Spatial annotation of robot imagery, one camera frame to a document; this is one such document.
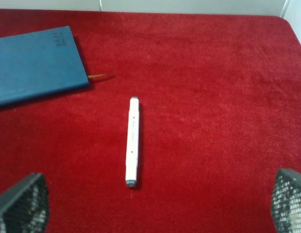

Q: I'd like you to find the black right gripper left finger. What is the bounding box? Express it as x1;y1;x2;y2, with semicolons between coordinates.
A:
0;173;49;233

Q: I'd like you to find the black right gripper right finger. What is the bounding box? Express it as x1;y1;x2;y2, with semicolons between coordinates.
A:
271;168;301;233

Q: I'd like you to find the blue notebook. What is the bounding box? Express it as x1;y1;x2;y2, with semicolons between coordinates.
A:
0;26;89;107

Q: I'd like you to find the white marker pen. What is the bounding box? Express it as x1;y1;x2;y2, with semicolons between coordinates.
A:
125;97;139;188

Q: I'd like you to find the red table cloth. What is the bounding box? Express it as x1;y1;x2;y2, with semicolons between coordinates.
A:
0;9;301;233

